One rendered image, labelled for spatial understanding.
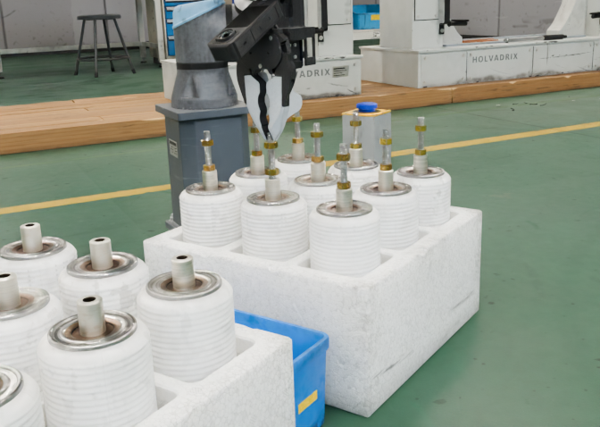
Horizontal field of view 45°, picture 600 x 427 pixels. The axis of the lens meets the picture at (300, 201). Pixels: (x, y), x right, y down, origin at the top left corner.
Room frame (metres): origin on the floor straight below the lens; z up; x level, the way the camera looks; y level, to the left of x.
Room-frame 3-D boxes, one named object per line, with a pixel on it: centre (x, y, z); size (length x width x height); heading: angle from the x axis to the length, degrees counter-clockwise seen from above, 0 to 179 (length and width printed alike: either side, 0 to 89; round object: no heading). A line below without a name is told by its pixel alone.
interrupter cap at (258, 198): (0.99, 0.04, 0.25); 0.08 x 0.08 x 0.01
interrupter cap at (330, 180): (1.09, -0.03, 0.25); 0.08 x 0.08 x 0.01
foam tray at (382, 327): (1.09, -0.03, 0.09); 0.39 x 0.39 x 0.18; 55
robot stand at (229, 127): (1.65, 0.21, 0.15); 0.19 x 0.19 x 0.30; 26
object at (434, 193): (1.12, -0.19, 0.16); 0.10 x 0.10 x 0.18
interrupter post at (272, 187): (0.99, 0.04, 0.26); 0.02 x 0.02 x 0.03
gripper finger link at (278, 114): (1.00, 0.01, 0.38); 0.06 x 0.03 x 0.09; 143
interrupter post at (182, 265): (0.68, 0.12, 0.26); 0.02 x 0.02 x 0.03
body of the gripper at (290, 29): (1.01, 0.02, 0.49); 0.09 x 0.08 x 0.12; 143
